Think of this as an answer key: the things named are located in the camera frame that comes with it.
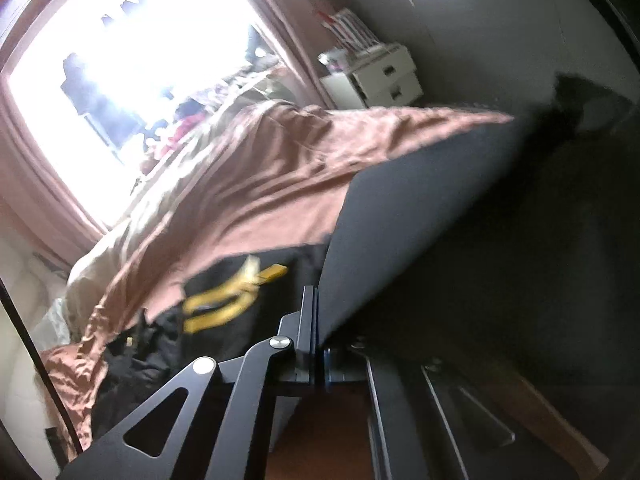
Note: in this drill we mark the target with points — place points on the pile of colourful clothes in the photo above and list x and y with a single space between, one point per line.
190 125

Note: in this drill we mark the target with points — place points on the large black garment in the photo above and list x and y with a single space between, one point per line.
450 235

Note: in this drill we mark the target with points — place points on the black cloth with yellow print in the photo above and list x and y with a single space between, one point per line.
220 320

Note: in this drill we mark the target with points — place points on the beige quilt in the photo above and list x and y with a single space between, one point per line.
150 220

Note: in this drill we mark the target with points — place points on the black fuzzy cloth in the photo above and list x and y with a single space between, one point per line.
570 100

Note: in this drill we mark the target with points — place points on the pink blanket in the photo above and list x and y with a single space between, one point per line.
280 175

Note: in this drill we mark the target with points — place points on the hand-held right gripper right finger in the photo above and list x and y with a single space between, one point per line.
345 367

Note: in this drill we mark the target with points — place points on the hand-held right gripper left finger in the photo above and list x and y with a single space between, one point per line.
310 340

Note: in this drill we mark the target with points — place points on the dark grey wardrobe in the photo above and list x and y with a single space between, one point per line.
475 20

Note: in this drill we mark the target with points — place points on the window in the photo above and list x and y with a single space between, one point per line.
150 20

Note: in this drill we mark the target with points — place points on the white drawer cabinet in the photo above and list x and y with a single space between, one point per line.
385 80

